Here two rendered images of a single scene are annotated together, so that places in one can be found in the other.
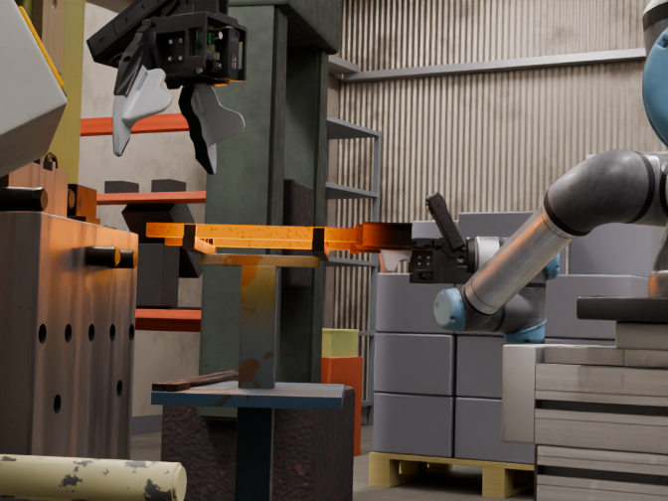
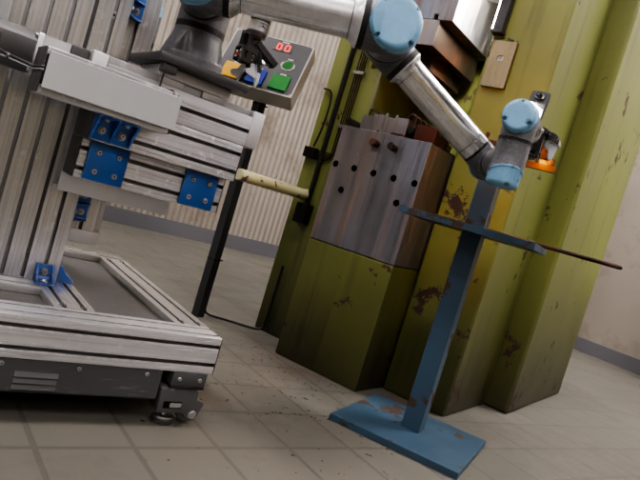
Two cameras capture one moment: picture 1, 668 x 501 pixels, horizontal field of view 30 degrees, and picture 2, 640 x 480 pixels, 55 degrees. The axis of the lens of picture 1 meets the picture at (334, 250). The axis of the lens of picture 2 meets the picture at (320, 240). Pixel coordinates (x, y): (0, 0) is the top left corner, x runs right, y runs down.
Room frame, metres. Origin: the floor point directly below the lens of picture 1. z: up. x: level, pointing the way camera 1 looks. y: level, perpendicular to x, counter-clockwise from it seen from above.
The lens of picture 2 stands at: (2.55, -1.79, 0.60)
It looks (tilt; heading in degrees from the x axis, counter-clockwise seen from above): 3 degrees down; 114
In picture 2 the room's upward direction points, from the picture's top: 17 degrees clockwise
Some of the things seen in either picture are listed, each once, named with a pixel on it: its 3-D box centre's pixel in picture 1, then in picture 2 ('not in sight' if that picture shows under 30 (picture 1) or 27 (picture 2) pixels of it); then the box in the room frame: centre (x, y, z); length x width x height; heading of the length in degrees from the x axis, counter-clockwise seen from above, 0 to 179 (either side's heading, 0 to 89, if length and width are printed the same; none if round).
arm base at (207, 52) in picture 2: not in sight; (194, 49); (1.56, -0.60, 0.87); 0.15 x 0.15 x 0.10
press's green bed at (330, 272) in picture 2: not in sight; (367, 312); (1.76, 0.61, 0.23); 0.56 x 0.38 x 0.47; 81
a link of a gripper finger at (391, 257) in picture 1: (389, 254); not in sight; (2.24, -0.10, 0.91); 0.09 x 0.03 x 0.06; 118
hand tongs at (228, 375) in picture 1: (207, 379); (519, 239); (2.29, 0.22, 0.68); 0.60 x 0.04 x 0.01; 172
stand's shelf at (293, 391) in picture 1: (256, 393); (474, 230); (2.17, 0.13, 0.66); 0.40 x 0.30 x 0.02; 179
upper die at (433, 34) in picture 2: not in sight; (434, 50); (1.71, 0.61, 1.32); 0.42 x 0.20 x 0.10; 81
